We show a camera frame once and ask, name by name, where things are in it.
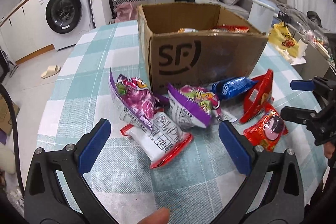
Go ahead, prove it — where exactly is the red chocolate pie pack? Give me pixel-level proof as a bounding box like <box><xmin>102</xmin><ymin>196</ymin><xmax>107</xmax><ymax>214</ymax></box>
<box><xmin>243</xmin><ymin>103</ymin><xmax>288</xmax><ymax>152</ymax></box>

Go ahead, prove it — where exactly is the red cone chips bag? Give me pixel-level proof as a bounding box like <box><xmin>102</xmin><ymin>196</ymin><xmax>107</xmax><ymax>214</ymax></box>
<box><xmin>240</xmin><ymin>69</ymin><xmax>273</xmax><ymax>124</ymax></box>

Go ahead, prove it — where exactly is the purple grape candy bag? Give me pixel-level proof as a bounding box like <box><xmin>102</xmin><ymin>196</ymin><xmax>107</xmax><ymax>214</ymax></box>
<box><xmin>109</xmin><ymin>70</ymin><xmax>166</xmax><ymax>131</ymax></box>

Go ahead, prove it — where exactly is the white red instruction snack pack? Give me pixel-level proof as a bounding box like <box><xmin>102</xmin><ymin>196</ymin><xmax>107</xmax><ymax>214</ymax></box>
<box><xmin>120</xmin><ymin>109</ymin><xmax>193</xmax><ymax>169</ymax></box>

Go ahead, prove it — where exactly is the blue cookie pack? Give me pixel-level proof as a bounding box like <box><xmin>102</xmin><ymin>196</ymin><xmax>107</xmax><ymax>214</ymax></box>
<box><xmin>211</xmin><ymin>77</ymin><xmax>258</xmax><ymax>100</ymax></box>

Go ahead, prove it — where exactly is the silver red noodle bag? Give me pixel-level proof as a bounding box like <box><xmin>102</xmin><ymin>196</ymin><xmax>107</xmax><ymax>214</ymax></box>
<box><xmin>211</xmin><ymin>24</ymin><xmax>249</xmax><ymax>34</ymax></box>

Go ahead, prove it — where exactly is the white red noodle snack bag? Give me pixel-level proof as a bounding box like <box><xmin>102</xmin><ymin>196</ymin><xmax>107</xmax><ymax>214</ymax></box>
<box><xmin>177</xmin><ymin>28</ymin><xmax>198</xmax><ymax>34</ymax></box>

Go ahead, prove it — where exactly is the person's right hand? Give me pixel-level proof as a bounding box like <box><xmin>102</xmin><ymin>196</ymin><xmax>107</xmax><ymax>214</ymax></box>
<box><xmin>323</xmin><ymin>141</ymin><xmax>335</xmax><ymax>159</ymax></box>

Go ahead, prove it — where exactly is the person's left hand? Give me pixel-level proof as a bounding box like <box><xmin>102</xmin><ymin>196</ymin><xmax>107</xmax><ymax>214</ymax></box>
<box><xmin>138</xmin><ymin>207</ymin><xmax>170</xmax><ymax>224</ymax></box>

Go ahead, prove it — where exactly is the yellow plastic bag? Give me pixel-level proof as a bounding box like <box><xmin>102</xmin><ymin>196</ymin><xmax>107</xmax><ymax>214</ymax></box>
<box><xmin>268</xmin><ymin>22</ymin><xmax>299</xmax><ymax>58</ymax></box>

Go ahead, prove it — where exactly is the white cylindrical appliance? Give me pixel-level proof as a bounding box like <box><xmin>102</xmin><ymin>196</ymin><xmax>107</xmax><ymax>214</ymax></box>
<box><xmin>248</xmin><ymin>0</ymin><xmax>275</xmax><ymax>34</ymax></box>

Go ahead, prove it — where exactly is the beige slipper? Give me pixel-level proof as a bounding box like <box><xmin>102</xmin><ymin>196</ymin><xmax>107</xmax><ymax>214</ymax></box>
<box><xmin>41</xmin><ymin>65</ymin><xmax>61</xmax><ymax>80</ymax></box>

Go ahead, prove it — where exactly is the small cardboard box on floor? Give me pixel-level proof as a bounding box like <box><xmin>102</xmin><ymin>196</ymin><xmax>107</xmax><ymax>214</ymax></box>
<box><xmin>0</xmin><ymin>97</ymin><xmax>13</xmax><ymax>136</ymax></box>

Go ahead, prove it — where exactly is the brown SF cardboard box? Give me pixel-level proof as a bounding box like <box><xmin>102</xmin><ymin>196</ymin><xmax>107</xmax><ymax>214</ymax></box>
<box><xmin>137</xmin><ymin>2</ymin><xmax>268</xmax><ymax>94</ymax></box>

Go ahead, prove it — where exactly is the pink cloth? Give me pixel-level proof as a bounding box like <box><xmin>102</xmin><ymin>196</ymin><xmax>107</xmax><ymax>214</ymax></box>
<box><xmin>115</xmin><ymin>2</ymin><xmax>137</xmax><ymax>23</ymax></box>

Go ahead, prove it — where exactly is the white washing machine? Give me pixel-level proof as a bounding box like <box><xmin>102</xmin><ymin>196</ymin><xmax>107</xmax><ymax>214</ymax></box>
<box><xmin>39</xmin><ymin>0</ymin><xmax>95</xmax><ymax>51</ymax></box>

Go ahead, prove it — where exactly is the black cable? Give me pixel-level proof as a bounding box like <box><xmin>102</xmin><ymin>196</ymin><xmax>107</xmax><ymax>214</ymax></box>
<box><xmin>0</xmin><ymin>83</ymin><xmax>26</xmax><ymax>191</ymax></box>

